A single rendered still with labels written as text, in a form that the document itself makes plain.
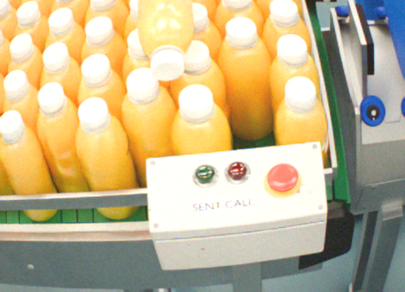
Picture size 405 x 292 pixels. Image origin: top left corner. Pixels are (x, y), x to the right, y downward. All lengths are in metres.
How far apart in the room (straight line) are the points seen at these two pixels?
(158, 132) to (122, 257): 0.22
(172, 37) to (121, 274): 0.40
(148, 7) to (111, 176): 0.22
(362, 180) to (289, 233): 0.33
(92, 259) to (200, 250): 0.29
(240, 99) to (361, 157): 0.21
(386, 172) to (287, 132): 0.26
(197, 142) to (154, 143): 0.07
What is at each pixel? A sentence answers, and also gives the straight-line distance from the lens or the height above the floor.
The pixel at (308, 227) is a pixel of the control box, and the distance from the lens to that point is 1.14.
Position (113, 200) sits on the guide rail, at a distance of 1.31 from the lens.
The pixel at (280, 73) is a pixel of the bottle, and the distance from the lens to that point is 1.28.
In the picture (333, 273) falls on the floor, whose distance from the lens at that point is 2.31.
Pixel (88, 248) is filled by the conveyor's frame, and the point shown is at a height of 0.87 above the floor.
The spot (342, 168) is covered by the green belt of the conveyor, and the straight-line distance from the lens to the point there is 1.40.
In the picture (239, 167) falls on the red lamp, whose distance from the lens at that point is 1.14.
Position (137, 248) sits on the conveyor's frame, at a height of 0.87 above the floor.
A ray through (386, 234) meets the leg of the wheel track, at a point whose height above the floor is 0.57.
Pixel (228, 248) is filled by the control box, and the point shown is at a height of 1.05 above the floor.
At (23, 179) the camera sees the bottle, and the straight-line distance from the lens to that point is 1.30.
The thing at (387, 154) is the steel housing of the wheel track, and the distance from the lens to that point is 1.43.
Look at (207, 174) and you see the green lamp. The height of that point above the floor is 1.11.
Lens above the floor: 2.05
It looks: 54 degrees down
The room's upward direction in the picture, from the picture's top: 9 degrees counter-clockwise
